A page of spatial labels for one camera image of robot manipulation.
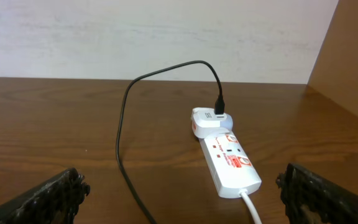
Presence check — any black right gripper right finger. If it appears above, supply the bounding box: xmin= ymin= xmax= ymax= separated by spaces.
xmin=275 ymin=163 xmax=358 ymax=224

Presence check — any black charging cable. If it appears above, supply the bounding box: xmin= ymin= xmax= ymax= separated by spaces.
xmin=115 ymin=60 xmax=226 ymax=224

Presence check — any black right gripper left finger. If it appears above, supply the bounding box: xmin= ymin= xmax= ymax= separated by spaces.
xmin=0 ymin=167 xmax=91 ymax=224

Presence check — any white USB charger adapter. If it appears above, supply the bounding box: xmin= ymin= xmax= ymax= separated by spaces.
xmin=191 ymin=107 xmax=233 ymax=139

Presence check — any white power strip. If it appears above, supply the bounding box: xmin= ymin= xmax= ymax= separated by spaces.
xmin=200 ymin=132 xmax=262 ymax=198

